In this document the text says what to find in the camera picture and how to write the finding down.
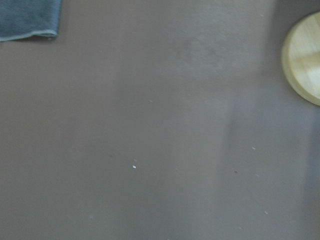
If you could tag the wooden cup tree stand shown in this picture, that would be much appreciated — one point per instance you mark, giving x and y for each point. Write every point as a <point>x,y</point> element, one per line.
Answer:
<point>300,58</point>

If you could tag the grey folded cloth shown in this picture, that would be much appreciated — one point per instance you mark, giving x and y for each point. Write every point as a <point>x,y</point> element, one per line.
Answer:
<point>20,19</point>

